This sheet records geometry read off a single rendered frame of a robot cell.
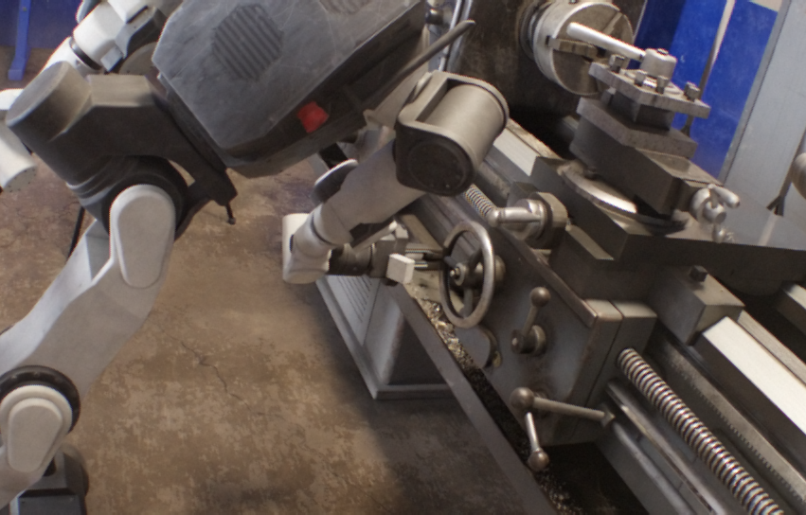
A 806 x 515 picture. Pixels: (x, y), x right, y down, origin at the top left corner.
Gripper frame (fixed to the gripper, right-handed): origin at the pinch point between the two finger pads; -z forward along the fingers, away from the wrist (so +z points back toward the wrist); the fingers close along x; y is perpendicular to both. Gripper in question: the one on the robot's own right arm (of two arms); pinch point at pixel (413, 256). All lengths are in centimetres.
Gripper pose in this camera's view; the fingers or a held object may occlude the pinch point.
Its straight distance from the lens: 157.6
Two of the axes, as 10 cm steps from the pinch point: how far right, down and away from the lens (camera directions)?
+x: 1.9, -9.4, -3.0
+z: -9.0, -0.4, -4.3
